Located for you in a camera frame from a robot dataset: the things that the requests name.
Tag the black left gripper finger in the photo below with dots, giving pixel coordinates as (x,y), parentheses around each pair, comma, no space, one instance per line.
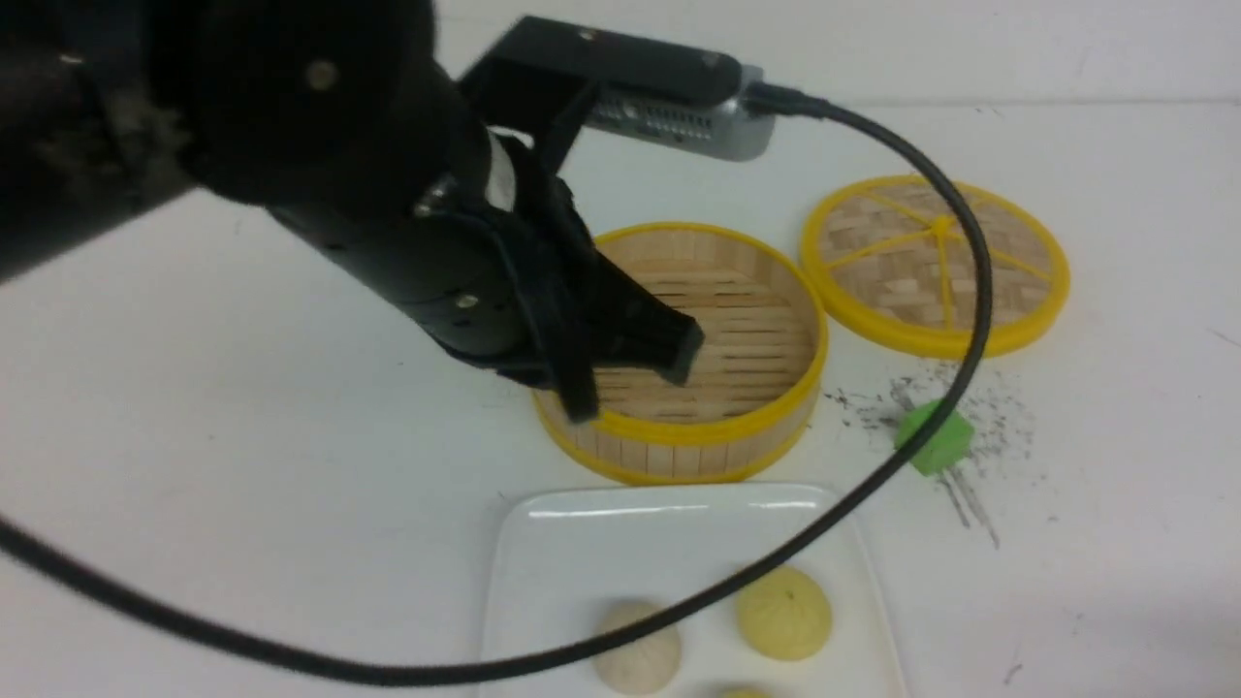
(557,328)

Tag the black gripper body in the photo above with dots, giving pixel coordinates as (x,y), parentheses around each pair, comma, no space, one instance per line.
(436,241)

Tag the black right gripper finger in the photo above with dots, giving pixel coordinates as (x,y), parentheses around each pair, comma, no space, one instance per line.
(629,328)

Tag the white steamed bun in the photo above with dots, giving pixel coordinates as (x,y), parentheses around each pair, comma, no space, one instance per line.
(646,666)

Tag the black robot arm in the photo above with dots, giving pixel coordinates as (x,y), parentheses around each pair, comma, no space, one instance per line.
(112,109)

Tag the white square plate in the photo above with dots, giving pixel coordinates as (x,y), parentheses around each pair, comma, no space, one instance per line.
(563,560)

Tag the yellow steamed bun on plate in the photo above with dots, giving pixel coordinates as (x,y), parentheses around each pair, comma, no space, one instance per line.
(785,615)

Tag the yellow bamboo steamer basket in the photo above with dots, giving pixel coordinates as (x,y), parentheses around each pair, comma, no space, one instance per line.
(752,387)

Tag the yellow bamboo steamer lid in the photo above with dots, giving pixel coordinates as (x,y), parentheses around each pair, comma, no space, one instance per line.
(891,263)

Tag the green cube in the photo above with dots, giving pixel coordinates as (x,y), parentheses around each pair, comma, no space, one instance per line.
(947,447)

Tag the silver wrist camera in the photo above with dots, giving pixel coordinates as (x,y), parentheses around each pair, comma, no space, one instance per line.
(650,92)

